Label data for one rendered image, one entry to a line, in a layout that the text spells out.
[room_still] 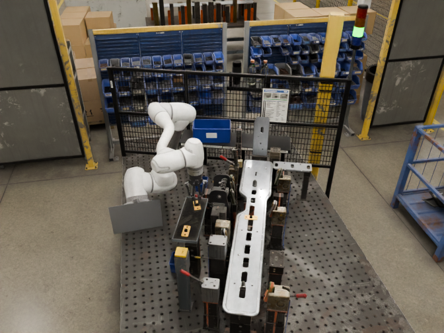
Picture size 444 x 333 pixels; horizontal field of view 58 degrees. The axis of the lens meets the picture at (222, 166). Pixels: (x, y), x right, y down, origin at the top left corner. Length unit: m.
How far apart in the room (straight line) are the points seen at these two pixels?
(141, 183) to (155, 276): 0.68
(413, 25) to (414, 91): 0.89
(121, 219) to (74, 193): 1.80
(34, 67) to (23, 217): 1.51
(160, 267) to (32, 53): 2.64
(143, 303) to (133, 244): 0.49
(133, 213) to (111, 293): 0.91
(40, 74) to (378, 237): 3.70
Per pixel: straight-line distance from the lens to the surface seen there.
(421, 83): 5.72
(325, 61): 3.17
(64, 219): 4.36
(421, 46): 5.46
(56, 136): 4.87
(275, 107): 3.27
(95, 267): 3.78
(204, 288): 2.14
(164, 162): 2.10
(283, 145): 3.26
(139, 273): 2.71
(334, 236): 3.01
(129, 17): 9.23
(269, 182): 2.89
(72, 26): 6.72
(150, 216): 2.92
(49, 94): 4.63
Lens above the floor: 2.73
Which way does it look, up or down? 35 degrees down
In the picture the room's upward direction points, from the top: straight up
